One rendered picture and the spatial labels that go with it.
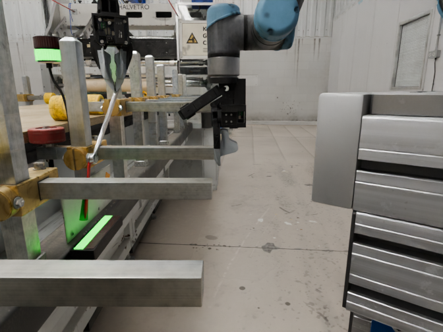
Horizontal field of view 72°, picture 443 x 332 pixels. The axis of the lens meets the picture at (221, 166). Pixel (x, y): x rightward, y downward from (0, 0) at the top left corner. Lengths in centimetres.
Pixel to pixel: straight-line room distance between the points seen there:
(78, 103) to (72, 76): 6
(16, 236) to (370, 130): 53
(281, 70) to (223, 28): 866
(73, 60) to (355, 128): 63
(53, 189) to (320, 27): 932
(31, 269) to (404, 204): 32
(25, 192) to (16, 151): 6
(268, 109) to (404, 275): 911
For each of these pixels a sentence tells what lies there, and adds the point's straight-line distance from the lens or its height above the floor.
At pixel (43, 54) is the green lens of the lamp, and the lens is 78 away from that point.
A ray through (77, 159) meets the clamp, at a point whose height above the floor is 85.
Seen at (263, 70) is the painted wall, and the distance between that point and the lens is 933.
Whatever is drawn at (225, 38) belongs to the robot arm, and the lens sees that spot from 72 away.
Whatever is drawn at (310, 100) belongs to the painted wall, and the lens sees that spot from 948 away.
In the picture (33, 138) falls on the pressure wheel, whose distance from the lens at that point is 85.
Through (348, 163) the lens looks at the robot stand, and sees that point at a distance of 26.
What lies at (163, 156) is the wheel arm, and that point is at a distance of 77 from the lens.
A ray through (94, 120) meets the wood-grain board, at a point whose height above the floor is 89.
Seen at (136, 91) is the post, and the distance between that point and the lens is 124.
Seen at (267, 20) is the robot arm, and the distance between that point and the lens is 58.
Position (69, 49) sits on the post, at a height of 108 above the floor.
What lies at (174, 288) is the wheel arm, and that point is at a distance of 30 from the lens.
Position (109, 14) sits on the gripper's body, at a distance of 73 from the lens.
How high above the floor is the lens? 100
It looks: 14 degrees down
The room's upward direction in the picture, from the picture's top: straight up
